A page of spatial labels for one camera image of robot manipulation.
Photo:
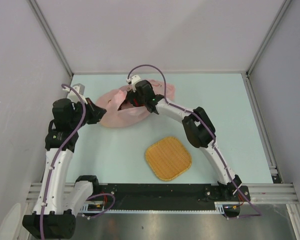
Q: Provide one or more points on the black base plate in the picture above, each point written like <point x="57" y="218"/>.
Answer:
<point x="163" y="197"/>

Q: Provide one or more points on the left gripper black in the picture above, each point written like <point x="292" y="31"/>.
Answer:
<point x="96" y="112"/>

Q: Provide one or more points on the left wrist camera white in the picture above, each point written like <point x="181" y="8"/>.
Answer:
<point x="77" y="94"/>

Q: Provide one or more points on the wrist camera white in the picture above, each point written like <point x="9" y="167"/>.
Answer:
<point x="77" y="94"/>
<point x="132" y="81"/>

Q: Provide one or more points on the pink plastic bag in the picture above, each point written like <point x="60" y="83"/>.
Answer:
<point x="119" y="112"/>

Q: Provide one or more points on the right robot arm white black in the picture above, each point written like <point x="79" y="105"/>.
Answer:
<point x="198" y="128"/>

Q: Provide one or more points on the woven bamboo tray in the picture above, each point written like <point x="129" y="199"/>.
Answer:
<point x="168" y="158"/>

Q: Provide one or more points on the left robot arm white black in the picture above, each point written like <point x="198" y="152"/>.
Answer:
<point x="54" y="214"/>

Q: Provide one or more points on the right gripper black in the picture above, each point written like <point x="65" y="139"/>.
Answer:
<point x="131" y="96"/>

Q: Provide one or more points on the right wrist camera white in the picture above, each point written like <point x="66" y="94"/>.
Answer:
<point x="132" y="81"/>

